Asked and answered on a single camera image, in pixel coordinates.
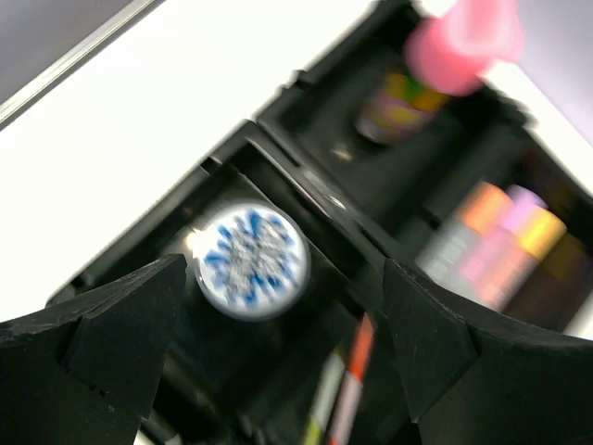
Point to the orange-capped pink highlighter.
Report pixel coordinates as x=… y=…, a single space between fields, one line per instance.
x=531 y=243

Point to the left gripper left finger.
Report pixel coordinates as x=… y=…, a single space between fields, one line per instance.
x=86 y=370

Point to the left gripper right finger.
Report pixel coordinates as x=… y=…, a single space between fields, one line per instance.
x=474 y=376

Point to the black four-compartment organizer tray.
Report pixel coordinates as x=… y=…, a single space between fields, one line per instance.
x=359 y=205

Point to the blue jar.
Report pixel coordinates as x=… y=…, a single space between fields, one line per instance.
x=251 y=260

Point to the pink-capped small bottle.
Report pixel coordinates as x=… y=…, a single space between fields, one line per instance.
x=444 y=57

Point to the yellow thin pen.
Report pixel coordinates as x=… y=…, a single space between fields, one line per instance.
x=324 y=398

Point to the orange thin pen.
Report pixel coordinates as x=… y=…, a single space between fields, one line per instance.
x=350 y=392

